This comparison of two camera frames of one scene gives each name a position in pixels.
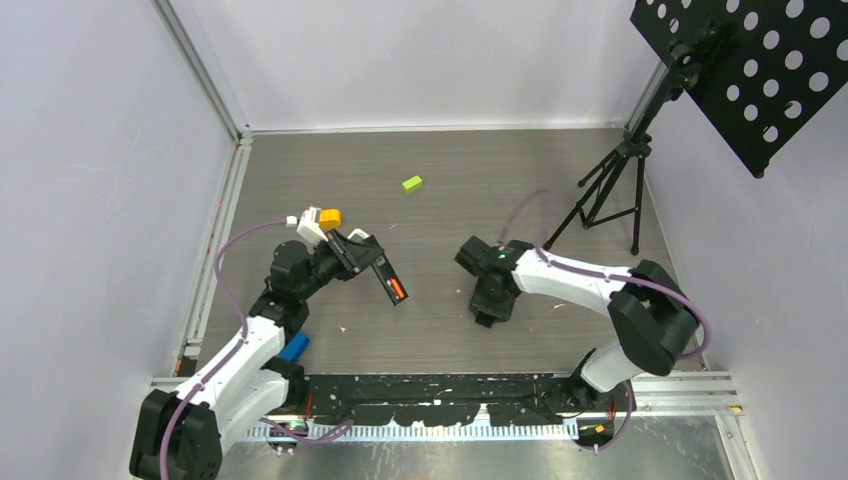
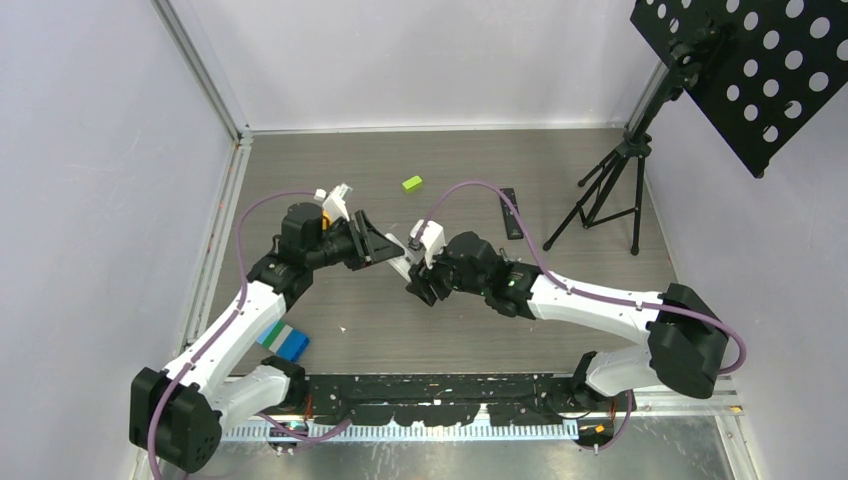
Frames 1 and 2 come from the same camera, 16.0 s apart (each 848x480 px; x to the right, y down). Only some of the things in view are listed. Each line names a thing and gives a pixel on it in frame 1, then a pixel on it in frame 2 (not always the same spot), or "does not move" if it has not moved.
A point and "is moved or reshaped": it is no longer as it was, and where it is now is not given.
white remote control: x=359 y=232 is moved or reshaped
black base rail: x=430 y=400 does not move
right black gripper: x=501 y=311 → x=421 y=286
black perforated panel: x=761 y=70 does not move
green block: x=413 y=184 does not move
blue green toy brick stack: x=296 y=347 does not move
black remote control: x=384 y=271 → x=513 y=228
